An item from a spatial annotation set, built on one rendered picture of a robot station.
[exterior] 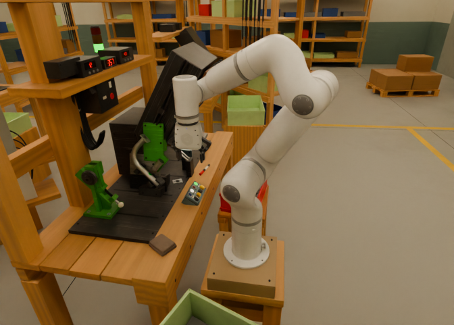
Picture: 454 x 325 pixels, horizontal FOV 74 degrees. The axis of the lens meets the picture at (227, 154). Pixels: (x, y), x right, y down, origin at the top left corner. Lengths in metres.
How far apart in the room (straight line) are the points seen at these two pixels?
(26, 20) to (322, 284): 2.32
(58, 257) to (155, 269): 0.45
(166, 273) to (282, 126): 0.74
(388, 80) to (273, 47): 6.40
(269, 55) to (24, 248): 1.22
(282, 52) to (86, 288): 2.20
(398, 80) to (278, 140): 6.48
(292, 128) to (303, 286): 1.70
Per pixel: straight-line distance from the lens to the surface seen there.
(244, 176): 0.98
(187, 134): 1.10
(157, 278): 1.27
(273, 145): 0.91
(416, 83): 7.53
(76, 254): 1.51
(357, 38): 10.25
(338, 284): 2.51
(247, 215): 1.10
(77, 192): 1.74
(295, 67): 0.80
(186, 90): 1.03
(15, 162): 1.53
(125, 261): 1.39
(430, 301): 2.66
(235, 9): 4.66
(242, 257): 1.25
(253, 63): 0.86
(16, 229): 1.46
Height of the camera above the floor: 1.84
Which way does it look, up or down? 27 degrees down
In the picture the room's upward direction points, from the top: 1 degrees counter-clockwise
